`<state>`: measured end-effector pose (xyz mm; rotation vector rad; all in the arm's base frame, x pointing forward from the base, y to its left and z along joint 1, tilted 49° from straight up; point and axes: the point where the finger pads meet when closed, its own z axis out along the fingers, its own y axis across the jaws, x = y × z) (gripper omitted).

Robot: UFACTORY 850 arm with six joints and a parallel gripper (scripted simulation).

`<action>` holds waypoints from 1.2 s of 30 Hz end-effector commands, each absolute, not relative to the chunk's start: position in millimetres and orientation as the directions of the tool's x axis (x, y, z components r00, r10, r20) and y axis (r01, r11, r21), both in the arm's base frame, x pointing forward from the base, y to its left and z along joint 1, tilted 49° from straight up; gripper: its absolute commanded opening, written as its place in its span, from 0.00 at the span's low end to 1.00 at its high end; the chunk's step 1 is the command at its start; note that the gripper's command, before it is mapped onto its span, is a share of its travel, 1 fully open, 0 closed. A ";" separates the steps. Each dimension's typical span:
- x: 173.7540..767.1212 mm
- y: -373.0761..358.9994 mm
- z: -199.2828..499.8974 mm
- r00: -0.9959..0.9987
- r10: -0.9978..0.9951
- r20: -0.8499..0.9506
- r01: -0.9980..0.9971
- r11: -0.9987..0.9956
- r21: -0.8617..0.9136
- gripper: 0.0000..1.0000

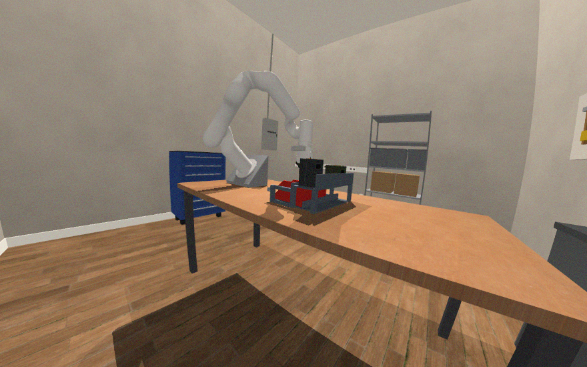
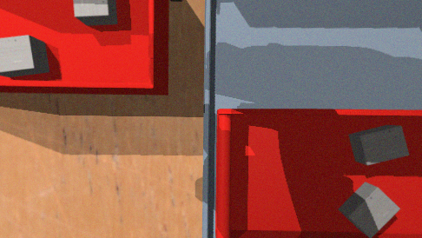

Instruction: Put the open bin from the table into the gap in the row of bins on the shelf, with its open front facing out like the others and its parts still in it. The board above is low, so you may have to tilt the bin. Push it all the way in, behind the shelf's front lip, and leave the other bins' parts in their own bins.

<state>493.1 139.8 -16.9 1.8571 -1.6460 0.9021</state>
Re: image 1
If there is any olive green tool case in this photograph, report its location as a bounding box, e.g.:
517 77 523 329
325 165 346 174

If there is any dark grey case with orange latches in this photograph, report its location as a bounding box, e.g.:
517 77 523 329
299 158 324 188

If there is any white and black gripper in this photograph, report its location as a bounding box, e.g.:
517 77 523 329
296 147 313 168

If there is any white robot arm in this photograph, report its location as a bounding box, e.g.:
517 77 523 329
203 71 313 178

